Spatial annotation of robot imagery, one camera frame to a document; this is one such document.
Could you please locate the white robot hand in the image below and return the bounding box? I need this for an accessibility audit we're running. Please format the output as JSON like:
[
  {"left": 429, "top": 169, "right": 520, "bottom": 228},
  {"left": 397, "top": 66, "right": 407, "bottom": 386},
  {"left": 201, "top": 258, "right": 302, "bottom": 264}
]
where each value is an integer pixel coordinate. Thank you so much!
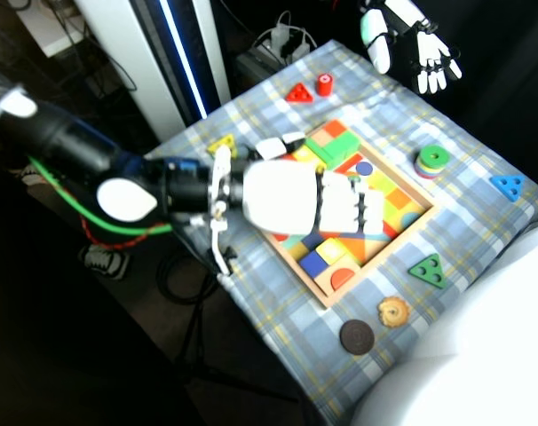
[
  {"left": 410, "top": 29, "right": 464, "bottom": 96},
  {"left": 241, "top": 130, "right": 386, "bottom": 237}
]

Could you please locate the wooden block tray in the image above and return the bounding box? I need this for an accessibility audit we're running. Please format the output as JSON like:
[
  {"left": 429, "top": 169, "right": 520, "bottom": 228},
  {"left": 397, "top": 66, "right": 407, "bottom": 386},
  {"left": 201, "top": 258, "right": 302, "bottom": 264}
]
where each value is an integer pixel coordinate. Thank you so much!
[{"left": 260, "top": 117, "right": 435, "bottom": 311}]

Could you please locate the blue plaid cloth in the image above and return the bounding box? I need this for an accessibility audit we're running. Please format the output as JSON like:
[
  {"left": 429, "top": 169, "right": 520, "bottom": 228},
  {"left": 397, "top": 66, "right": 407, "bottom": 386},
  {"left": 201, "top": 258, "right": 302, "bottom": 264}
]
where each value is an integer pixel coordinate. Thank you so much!
[{"left": 144, "top": 38, "right": 538, "bottom": 425}]

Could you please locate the yellow triangle with holes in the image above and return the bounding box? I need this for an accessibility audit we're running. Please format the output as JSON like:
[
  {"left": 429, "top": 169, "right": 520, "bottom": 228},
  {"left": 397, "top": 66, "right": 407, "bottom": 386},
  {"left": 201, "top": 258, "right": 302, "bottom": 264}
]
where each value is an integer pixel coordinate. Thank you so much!
[{"left": 206, "top": 133, "right": 239, "bottom": 160}]

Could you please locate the red triangle with holes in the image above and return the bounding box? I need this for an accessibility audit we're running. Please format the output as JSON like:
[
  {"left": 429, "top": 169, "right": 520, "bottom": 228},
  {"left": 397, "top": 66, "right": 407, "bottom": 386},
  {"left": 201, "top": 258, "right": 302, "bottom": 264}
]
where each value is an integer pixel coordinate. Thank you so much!
[{"left": 285, "top": 82, "right": 315, "bottom": 105}]

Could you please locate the red cylinder marked Q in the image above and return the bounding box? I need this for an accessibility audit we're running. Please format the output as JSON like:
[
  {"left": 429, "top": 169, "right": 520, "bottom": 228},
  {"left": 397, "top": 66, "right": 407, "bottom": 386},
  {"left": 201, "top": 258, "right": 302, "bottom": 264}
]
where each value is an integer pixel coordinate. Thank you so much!
[{"left": 315, "top": 72, "right": 335, "bottom": 98}]

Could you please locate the black box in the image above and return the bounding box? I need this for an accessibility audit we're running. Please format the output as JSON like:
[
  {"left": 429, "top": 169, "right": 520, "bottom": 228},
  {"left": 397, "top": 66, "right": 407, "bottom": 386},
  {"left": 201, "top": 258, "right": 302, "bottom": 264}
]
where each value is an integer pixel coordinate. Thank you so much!
[{"left": 235, "top": 46, "right": 288, "bottom": 85}]

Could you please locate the green triangle with holes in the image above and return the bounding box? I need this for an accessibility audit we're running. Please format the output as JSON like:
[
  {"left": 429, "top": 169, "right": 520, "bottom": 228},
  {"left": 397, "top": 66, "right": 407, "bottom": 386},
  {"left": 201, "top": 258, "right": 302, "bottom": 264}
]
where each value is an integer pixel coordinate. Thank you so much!
[{"left": 407, "top": 252, "right": 447, "bottom": 289}]

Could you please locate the white power strip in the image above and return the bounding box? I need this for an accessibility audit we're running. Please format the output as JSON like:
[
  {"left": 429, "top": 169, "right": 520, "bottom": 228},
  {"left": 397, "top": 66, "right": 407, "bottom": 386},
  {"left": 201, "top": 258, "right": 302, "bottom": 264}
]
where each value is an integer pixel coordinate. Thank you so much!
[{"left": 268, "top": 24, "right": 313, "bottom": 57}]

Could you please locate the beige toy cookie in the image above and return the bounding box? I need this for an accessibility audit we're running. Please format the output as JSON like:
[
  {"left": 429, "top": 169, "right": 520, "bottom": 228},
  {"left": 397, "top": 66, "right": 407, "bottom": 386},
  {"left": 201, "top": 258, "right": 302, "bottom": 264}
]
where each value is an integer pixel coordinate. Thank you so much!
[{"left": 376, "top": 296, "right": 412, "bottom": 329}]

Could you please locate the chocolate toy cookie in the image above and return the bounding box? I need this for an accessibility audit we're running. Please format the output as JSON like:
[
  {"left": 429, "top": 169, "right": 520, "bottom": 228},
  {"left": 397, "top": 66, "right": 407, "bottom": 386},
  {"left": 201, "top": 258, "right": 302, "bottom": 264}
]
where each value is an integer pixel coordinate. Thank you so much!
[{"left": 338, "top": 319, "right": 376, "bottom": 356}]

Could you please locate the blue triangle with holes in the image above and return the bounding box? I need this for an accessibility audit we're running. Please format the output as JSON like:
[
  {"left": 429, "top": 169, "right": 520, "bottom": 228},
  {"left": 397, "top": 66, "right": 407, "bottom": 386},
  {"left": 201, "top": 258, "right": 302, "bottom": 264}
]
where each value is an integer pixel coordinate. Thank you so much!
[{"left": 489, "top": 173, "right": 526, "bottom": 203}]

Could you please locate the black tripod stand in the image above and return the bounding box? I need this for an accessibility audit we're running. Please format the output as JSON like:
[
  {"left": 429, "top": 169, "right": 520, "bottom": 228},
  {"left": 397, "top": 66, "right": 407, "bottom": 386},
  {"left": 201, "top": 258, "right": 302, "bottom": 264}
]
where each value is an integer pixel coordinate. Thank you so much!
[{"left": 175, "top": 305, "right": 301, "bottom": 405}]

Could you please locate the sneaker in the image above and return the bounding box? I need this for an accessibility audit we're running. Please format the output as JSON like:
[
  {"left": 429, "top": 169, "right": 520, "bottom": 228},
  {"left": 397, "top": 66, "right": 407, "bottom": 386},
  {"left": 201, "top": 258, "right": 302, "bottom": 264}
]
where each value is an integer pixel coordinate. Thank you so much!
[
  {"left": 77, "top": 242, "right": 131, "bottom": 281},
  {"left": 9, "top": 163, "right": 42, "bottom": 185}
]

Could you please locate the white column with blue light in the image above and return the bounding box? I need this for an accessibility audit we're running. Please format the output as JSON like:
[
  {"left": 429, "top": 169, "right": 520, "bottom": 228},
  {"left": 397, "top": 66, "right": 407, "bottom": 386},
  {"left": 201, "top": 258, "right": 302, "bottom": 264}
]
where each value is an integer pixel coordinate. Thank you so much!
[{"left": 73, "top": 0, "right": 233, "bottom": 141}]

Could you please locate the white robot body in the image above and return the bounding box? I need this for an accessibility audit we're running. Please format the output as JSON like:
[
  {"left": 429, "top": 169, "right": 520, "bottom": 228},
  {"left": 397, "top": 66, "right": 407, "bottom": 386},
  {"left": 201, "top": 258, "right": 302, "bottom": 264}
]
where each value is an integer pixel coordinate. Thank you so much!
[{"left": 351, "top": 212, "right": 538, "bottom": 426}]

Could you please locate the white shelf board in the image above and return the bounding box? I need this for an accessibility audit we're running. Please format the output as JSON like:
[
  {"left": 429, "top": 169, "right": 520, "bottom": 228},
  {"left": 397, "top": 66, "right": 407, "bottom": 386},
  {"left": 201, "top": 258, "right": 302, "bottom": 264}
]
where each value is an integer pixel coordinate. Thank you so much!
[{"left": 15, "top": 0, "right": 86, "bottom": 59}]

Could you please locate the green ring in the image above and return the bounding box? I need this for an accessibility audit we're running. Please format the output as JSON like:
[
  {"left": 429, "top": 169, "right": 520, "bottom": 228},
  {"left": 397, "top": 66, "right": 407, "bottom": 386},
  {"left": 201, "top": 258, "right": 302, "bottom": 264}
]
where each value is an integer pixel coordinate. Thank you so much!
[{"left": 417, "top": 144, "right": 451, "bottom": 172}]

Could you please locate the yellow ring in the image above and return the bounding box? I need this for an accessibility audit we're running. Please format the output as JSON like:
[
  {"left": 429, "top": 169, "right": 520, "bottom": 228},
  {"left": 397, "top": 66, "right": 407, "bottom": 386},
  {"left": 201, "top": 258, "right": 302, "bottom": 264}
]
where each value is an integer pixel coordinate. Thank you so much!
[{"left": 414, "top": 160, "right": 447, "bottom": 175}]

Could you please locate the blue ring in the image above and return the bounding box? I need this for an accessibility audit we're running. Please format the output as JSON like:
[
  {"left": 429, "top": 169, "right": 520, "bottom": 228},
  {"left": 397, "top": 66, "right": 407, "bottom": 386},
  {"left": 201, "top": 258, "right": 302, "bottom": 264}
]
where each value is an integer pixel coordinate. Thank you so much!
[{"left": 414, "top": 163, "right": 447, "bottom": 178}]

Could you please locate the black cable coil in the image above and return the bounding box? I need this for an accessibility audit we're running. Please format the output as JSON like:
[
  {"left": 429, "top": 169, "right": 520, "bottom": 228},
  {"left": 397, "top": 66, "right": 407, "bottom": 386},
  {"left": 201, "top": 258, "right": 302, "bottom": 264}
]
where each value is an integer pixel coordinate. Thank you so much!
[{"left": 155, "top": 255, "right": 219, "bottom": 306}]

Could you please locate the green cable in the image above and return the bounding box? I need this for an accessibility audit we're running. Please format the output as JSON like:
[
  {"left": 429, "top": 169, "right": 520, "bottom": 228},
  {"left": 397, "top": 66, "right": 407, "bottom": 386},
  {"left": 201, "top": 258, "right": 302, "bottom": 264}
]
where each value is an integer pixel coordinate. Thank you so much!
[{"left": 28, "top": 157, "right": 175, "bottom": 236}]

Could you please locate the red cable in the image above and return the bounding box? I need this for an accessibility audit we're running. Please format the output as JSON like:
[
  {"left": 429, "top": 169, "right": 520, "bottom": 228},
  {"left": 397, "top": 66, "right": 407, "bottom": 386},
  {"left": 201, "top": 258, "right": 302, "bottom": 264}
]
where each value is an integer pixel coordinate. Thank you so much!
[{"left": 80, "top": 216, "right": 172, "bottom": 249}]

